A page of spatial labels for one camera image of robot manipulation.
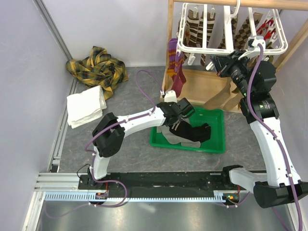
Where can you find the grey sock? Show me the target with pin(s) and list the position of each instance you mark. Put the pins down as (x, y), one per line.
(174, 139)

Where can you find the brown striped sock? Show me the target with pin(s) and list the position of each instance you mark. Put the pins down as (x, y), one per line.
(191, 28)
(209, 29)

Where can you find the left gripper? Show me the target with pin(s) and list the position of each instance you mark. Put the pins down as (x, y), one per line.
(171, 104)

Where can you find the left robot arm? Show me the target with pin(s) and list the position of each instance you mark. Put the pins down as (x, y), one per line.
(108, 136)

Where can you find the green plastic tray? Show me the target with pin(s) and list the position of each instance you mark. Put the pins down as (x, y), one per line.
(216, 143)

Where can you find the purple maroon sock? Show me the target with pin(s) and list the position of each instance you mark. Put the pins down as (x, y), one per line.
(174, 69)

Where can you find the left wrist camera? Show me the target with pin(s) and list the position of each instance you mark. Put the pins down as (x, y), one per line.
(169, 97)

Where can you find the tan sock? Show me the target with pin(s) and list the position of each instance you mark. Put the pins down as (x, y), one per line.
(217, 101)
(235, 101)

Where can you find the slotted cable duct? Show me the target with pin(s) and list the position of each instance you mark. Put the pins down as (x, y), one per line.
(96, 197)

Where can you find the yellow plaid cloth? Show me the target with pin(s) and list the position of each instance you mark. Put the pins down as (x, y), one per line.
(99, 69)

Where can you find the red white sock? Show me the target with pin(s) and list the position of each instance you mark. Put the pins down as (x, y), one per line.
(268, 31)

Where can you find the wooden hanger stand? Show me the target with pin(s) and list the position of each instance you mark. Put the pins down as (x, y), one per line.
(201, 82)

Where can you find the white folded towel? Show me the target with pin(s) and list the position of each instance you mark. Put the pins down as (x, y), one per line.
(85, 107)

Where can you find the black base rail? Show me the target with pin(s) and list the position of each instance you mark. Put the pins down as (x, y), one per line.
(181, 184)

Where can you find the black sock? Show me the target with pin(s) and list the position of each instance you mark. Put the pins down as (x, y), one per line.
(184, 130)

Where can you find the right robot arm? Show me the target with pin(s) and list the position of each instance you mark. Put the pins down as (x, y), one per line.
(282, 184)

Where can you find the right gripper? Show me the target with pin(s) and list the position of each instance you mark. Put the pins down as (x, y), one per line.
(228, 62)

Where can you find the white clip hanger rack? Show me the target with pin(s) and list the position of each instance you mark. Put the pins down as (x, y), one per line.
(228, 35)

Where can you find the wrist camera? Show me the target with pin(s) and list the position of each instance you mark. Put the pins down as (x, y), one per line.
(254, 43)
(169, 97)

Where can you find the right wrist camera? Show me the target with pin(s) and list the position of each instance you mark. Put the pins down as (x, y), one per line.
(254, 43)

